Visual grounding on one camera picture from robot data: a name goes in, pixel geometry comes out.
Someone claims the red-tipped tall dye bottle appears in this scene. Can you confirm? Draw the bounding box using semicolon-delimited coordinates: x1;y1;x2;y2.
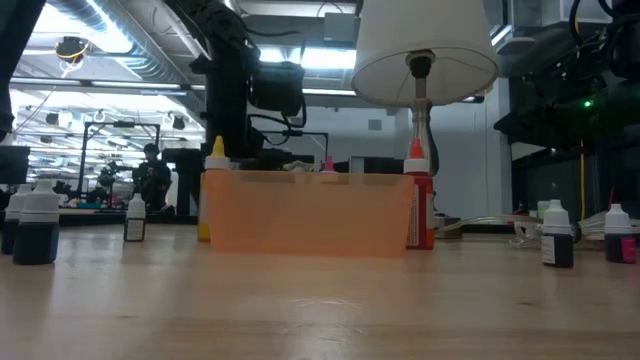
402;138;436;250

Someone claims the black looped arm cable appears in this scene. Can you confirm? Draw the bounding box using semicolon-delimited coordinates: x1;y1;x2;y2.
247;94;307;146

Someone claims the silver spiral ceiling duct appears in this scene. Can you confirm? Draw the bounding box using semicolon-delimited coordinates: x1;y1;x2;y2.
47;0;201;86

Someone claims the long ceiling light strip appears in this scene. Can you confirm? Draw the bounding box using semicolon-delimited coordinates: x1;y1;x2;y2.
9;77;357;97

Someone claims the small magenta-label dye bottle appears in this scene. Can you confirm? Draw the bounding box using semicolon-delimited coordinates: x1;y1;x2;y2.
603;203;638;265

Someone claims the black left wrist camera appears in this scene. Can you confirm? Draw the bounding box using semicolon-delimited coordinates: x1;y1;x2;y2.
249;62;306;117

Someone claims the orange translucent plastic bin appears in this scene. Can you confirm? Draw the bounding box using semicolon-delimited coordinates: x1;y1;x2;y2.
201;168;416;259

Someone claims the pink-tipped tall dye bottle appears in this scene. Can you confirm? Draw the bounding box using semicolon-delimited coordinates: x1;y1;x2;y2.
318;155;340;176

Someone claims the black yellow hanging cord reel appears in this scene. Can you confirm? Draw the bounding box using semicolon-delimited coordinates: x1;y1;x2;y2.
54;35;91;65

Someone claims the grey ceiling junction box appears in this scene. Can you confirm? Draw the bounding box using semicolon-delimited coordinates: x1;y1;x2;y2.
323;12;359;44

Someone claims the white ceiling air unit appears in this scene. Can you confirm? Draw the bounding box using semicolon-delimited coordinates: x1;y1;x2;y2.
507;0;574;31

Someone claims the black monitor screen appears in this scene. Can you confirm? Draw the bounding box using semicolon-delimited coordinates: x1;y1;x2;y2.
0;144;31;186

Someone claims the yellow hanging cable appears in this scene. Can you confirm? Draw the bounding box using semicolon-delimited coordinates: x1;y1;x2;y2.
578;139;586;221

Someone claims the person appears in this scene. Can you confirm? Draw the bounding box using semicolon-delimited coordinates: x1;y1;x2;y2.
132;143;174;214

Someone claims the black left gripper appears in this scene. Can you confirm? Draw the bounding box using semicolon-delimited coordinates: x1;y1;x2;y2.
190;48;253;160

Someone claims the small dark white-capped dye bottle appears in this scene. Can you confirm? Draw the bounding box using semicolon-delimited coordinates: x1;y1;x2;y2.
123;193;147;243
541;198;575;269
12;179;61;266
0;183;32;255

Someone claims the yellow-tipped tall dye bottle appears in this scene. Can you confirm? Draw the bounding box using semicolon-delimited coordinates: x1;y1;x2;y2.
197;135;232;243

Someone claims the black desk monitor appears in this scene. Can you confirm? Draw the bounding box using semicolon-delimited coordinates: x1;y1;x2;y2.
349;155;407;174

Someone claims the white shade silver table lamp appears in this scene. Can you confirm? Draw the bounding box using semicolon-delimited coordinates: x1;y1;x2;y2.
350;0;500;240

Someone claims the clear bundled lamp cord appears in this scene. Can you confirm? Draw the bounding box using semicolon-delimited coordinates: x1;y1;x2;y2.
434;212;640;250

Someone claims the black shelf unit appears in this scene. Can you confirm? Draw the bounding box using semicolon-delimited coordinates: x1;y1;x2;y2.
509;114;640;221

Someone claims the black equipment cabinet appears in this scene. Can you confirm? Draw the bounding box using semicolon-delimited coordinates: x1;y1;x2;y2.
162;147;206;221

